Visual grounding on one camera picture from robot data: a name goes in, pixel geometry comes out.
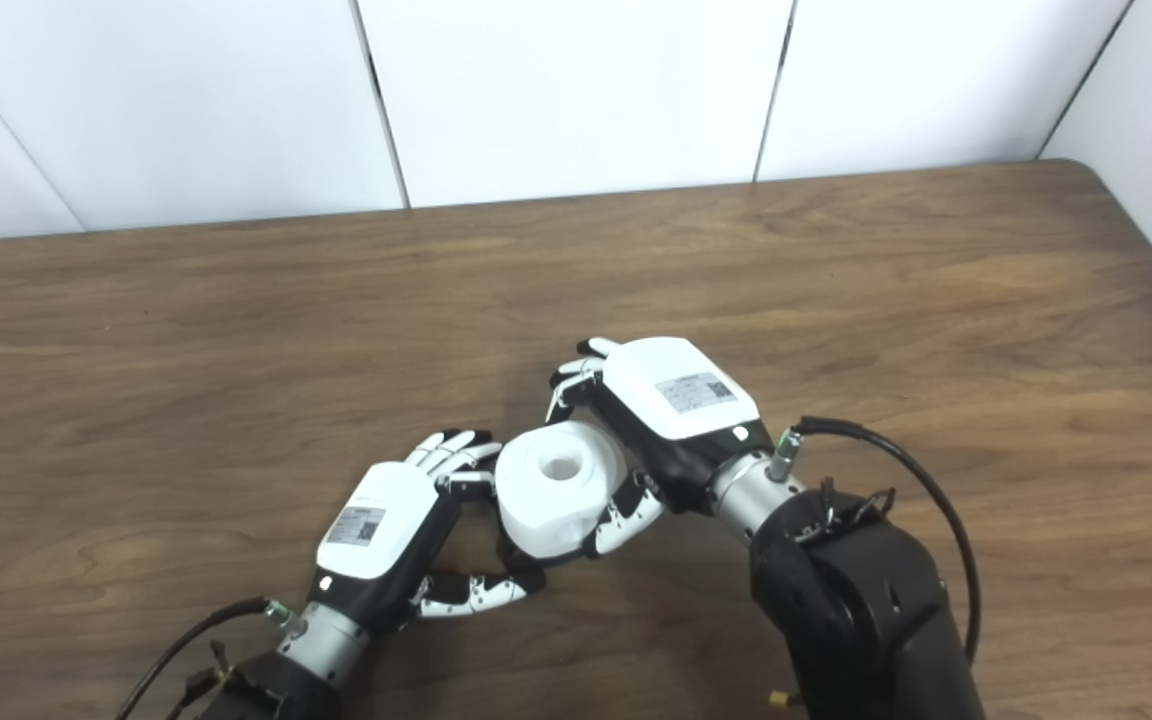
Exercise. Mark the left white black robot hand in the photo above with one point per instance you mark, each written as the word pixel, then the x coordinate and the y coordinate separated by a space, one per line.
pixel 381 530

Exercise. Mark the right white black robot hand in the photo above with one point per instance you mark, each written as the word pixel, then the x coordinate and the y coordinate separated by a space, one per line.
pixel 681 400

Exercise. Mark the black flanged holder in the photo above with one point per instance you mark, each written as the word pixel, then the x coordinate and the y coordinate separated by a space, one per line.
pixel 508 555

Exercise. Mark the round white plastic piece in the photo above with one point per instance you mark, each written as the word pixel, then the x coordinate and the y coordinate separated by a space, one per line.
pixel 561 500

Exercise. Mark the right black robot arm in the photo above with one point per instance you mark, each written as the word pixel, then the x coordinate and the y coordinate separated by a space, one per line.
pixel 856 610

